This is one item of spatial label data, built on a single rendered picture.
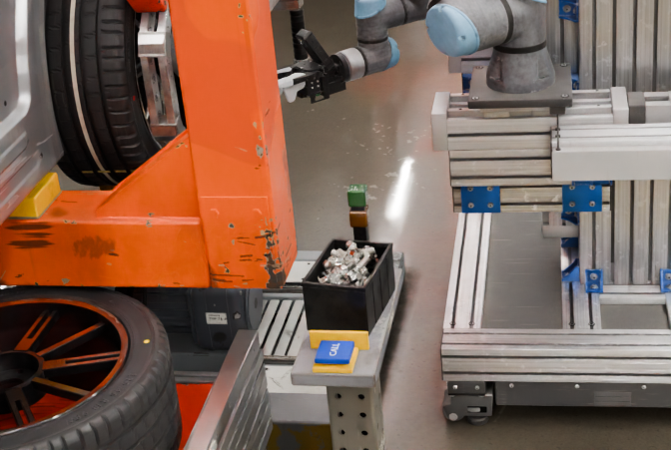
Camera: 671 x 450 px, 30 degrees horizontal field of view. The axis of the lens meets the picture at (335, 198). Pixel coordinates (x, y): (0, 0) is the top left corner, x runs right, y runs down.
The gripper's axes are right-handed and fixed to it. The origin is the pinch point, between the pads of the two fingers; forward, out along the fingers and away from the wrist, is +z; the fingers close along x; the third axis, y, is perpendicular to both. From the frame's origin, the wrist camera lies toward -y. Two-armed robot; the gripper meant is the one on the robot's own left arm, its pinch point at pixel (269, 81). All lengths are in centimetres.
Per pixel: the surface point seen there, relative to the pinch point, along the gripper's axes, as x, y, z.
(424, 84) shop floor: 148, 84, -155
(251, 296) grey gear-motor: -8, 47, 16
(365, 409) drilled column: -53, 56, 16
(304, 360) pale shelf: -53, 38, 29
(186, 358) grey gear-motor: -1, 62, 32
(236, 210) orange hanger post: -31.5, 11.8, 28.9
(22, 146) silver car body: -1, -3, 60
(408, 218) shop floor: 56, 83, -77
